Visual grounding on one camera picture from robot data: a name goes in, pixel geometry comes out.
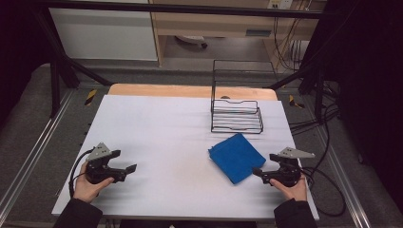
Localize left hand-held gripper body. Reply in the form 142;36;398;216
85;142;128;185

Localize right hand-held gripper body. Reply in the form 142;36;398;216
269;146;317;188

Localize blue cloth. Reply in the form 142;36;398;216
207;132;267;185

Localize black wire rack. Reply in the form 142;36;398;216
210;59;278;135

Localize person's right hand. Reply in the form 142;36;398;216
269;176;308;202

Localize person's left hand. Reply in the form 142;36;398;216
73;161;115;204

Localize white table cover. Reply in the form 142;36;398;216
51;94;320;221

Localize yellow and black tape strip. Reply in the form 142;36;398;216
84;88;98;107
288;94;305;109

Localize black metal stand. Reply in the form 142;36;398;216
31;8;114;119
268;18;337;124

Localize white cabinet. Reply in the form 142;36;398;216
48;7;159;62

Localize black curtain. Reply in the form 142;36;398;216
302;0;403;205
0;0;53;127

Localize white chair base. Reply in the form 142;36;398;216
174;34;209;49

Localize wooden desk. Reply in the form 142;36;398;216
148;0;327;67

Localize black metal crossbar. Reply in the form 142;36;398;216
31;1;325;19

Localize left hand-held gripper cable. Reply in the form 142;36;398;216
68;147;96;200

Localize hand-held gripper cable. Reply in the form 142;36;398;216
68;147;96;200
298;166;347;219

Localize right hand-held gripper cable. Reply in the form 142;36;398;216
298;166;347;219

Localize aluminium rail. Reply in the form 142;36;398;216
0;89;76;217
316;125;373;228

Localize black floor cables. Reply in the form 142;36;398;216
288;80;341;136

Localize bundle of black cables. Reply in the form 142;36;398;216
273;13;314;73

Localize white wall outlet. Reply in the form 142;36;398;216
267;0;295;10

